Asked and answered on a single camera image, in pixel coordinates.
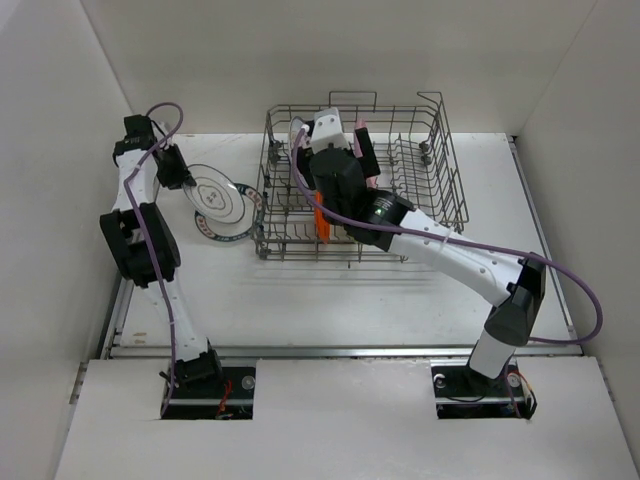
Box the pink plate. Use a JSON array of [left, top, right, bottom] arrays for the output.
[[353, 118, 378, 188]]

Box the white plate teal quatrefoil design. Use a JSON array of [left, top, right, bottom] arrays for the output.
[[183, 164, 246, 225]]

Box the white plate brown floral pattern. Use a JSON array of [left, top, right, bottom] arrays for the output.
[[289, 116, 314, 151]]

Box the white plate green lettered rim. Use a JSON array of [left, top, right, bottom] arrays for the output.
[[194, 183, 265, 243]]

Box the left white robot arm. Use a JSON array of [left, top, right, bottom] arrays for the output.
[[99, 115, 227, 397]]

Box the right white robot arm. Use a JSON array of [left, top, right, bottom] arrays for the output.
[[308, 121, 546, 394]]

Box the small orange plate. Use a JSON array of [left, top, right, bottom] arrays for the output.
[[314, 208, 331, 244]]

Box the grey wire dish rack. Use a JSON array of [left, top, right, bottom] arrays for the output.
[[251, 91, 469, 266]]

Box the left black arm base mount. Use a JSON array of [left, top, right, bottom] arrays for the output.
[[160, 365, 256, 421]]

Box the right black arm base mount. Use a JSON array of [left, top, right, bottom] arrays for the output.
[[431, 360, 538, 420]]

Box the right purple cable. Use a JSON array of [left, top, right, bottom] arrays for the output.
[[291, 124, 604, 419]]

